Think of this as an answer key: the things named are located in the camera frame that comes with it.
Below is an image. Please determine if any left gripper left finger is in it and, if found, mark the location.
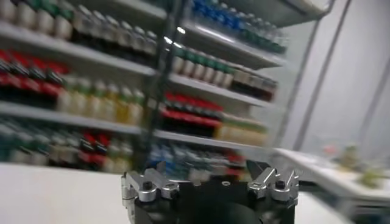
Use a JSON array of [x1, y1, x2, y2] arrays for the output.
[[121, 160, 180, 203]]

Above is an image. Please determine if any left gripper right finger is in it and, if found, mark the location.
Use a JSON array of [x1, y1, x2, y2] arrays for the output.
[[246, 159, 300, 203]]

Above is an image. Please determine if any white side table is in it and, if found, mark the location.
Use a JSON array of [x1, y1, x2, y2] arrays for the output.
[[271, 147, 390, 214]]

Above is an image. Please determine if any open glass cooler door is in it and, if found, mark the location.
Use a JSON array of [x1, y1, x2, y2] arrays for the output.
[[271, 0, 354, 152]]

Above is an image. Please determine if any small green item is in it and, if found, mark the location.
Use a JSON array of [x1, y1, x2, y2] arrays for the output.
[[358, 169, 388, 189]]

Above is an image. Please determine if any glass-front drink cooler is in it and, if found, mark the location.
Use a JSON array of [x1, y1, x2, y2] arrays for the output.
[[146, 0, 336, 183], [0, 0, 183, 176]]

